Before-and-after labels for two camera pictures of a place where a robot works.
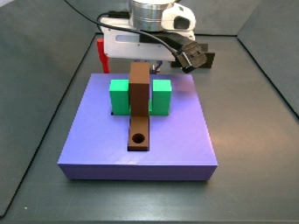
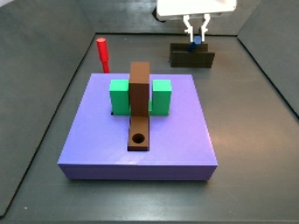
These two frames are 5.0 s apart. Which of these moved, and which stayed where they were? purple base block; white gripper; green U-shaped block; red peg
Moved: white gripper
Stayed: red peg; purple base block; green U-shaped block
